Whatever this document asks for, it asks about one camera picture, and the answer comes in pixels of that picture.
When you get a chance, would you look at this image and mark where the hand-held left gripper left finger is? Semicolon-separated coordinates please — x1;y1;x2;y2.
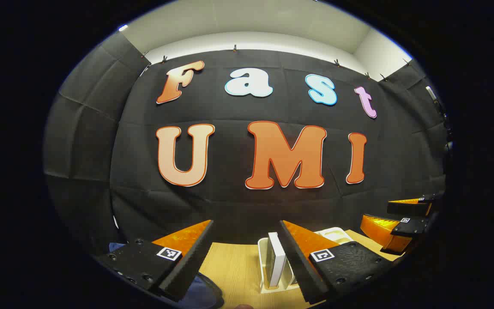
94;220;214;302

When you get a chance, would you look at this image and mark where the blue schoolbag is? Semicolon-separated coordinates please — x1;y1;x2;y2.
109;242;225;309

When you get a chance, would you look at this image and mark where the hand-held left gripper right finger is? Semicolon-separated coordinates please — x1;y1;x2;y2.
278;220;398;305

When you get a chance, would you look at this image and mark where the white bookshelf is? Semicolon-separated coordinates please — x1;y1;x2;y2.
257;227;355;294

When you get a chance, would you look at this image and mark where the grey portrait cover book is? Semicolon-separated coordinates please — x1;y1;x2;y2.
268;232;288;288

